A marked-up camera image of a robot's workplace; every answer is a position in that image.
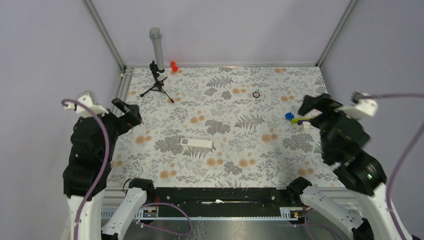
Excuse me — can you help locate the beige wooden block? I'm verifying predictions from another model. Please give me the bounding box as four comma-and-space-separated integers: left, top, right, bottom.
301, 121, 312, 131

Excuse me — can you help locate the grey microphone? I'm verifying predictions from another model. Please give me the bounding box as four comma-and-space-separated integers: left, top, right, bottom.
149, 27, 165, 73

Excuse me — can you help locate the white remote control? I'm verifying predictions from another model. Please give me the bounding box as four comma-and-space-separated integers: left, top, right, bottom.
180, 138, 213, 149

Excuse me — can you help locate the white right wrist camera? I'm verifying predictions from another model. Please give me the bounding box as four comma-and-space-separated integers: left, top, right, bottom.
336, 92, 378, 120

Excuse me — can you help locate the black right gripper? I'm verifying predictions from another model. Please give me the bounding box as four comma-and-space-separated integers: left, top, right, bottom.
295, 90, 359, 158

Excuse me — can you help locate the yellow green toy piece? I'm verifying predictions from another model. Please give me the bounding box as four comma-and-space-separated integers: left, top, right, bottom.
290, 117, 311, 125

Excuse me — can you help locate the aluminium frame post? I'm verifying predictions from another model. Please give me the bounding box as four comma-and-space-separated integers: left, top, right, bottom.
315, 0, 358, 68
82, 0, 126, 73

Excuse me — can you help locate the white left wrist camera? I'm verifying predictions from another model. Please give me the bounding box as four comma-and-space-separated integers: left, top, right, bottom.
61, 90, 110, 118

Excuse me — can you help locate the aluminium frame post right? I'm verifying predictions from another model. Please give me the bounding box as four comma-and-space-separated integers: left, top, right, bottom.
315, 0, 358, 68

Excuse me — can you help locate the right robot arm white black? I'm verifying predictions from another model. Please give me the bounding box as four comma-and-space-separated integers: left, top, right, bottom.
286, 92, 415, 240

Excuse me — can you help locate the floral patterned table mat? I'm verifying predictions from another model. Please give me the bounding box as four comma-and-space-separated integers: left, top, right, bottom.
107, 67, 341, 188

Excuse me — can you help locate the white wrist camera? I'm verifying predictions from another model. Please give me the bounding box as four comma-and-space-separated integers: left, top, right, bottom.
336, 92, 378, 120
61, 90, 110, 118

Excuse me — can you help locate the aluminium frame post left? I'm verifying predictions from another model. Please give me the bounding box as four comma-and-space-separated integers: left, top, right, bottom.
82, 0, 126, 73

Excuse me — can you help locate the small orange red block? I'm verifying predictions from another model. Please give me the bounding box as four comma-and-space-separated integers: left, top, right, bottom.
170, 61, 179, 72

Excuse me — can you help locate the blue plastic toy piece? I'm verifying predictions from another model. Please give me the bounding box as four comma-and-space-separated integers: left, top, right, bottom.
285, 112, 295, 121

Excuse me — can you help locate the slotted metal cable rail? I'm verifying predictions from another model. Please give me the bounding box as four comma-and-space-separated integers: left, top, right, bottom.
100, 207, 309, 222

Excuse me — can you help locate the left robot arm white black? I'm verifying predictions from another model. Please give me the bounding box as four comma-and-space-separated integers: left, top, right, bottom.
62, 96, 155, 240

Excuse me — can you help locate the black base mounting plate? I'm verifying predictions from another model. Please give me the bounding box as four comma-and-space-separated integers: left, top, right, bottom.
147, 187, 304, 216

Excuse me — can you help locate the black mini tripod stand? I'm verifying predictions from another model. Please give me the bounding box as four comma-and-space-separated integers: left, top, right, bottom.
139, 60, 174, 103

